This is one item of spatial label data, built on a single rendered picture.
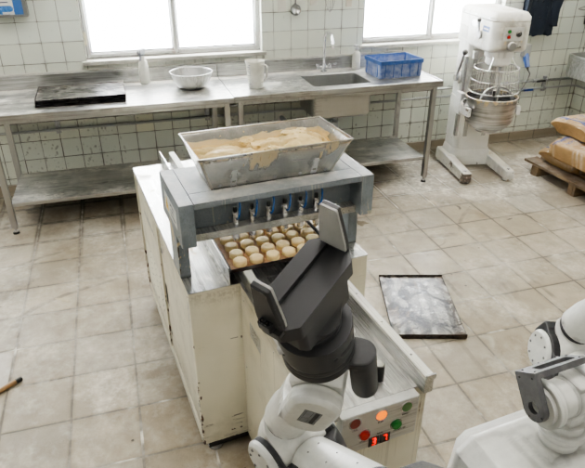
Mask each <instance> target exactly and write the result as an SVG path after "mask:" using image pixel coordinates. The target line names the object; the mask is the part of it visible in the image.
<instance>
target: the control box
mask: <svg viewBox="0 0 585 468"><path fill-rule="evenodd" d="M419 397H420V395H419V394H418V392H417V391H416V390H415V389H414V388H411V389H409V390H406V391H403V392H399V393H396V394H393V395H391V396H386V397H383V398H379V399H376V400H373V401H371V402H368V403H365V404H362V405H359V406H355V407H353V408H350V409H345V410H342V413H341V415H340V416H339V417H338V422H336V427H337V428H338V430H339V432H340V433H341V435H342V437H343V439H344V442H345V443H346V446H347V448H348V449H351V450H353V451H358V450H361V449H364V448H369V447H372V444H371V443H372V442H371V441H372V439H373V438H375V437H376V438H377V440H376V444H375V445H377V444H380V443H383V435H385V434H387V436H386V435H385V436H384V437H387V440H386V441H388V440H389V439H392V438H395V437H398V436H403V435H404V434H407V433H410V432H413V431H414V430H415V423H416V417H417V410H418V404H419ZM407 403H412V407H411V409H410V410H408V411H403V410H402V408H403V406H404V405H405V404H407ZM381 411H386V412H387V415H386V417H385V418H384V419H382V420H377V415H378V414H379V413H380V412H381ZM354 420H360V421H361V424H360V426H359V427H358V428H356V429H352V428H351V427H350V424H351V423H352V422H353V421H354ZM396 420H400V421H401V422H402V425H401V427H400V428H398V429H396V430H394V429H393V428H392V423H393V422H394V421H396ZM363 431H369V432H370V437H369V438H368V439H367V440H361V439H360V438H359V435H360V434H361V433H362V432H363Z"/></svg>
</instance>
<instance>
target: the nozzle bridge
mask: <svg viewBox="0 0 585 468"><path fill-rule="evenodd" d="M159 174H160V181H161V189H162V204H163V209H164V211H165V213H166V215H167V217H168V220H169V224H170V231H171V240H172V248H173V256H174V264H175V267H176V269H177V272H178V274H179V276H180V278H181V279H185V278H190V277H191V269H190V260H189V248H194V247H197V241H207V240H211V239H216V238H222V237H226V236H231V235H236V234H241V233H246V232H251V231H256V230H261V229H266V228H274V227H280V226H285V225H290V224H294V223H300V222H305V221H309V220H315V219H319V206H318V210H317V211H315V210H314V209H313V198H314V193H315V192H317V193H318V202H320V199H321V189H323V199H322V200H326V201H328V202H332V203H334V204H336V205H339V206H340V207H341V211H342V216H343V220H344V226H345V231H346V235H347V238H348V244H349V243H353V242H356V237H357V222H358V214H359V215H366V214H371V207H372V194H373V182H374V174H373V173H372V172H371V171H369V170H368V169H366V168H365V167H364V166H362V165H361V164H359V163H358V162H356V161H355V160H353V159H352V158H351V157H349V156H348V155H346V154H345V153H343V155H342V156H341V158H340V159H339V161H338V162H337V163H336V164H335V166H334V167H333V169H332V170H331V171H329V172H323V173H317V174H311V175H300V176H295V177H288V178H282V179H277V180H271V181H265V182H259V183H253V184H248V185H242V186H236V187H230V188H220V189H213V190H210V188H209V187H208V186H207V184H206V183H205V181H204V180H203V178H202V177H201V175H200V174H199V172H198V170H197V168H196V166H190V167H184V168H177V169H173V170H172V169H171V170H165V171H160V172H159ZM306 191H307V202H306V206H305V208H304V211H303V212H302V213H301V214H299V213H298V200H299V195H302V196H303V201H304V205H305V201H306ZM289 194H291V195H292V201H291V208H290V210H289V211H288V215H287V216H283V215H282V207H281V204H282V199H283V198H286V199H287V203H288V208H289V201H290V195H289ZM273 197H275V207H274V212H273V213H272V217H271V219H266V205H267V201H270V205H271V211H272V207H273ZM256 200H258V209H257V215H256V217H255V221H254V222H250V217H249V209H250V204H251V203H253V208H254V209H256ZM239 202H240V219H239V224H238V225H237V226H235V225H233V221H232V212H233V207H234V206H237V211H239Z"/></svg>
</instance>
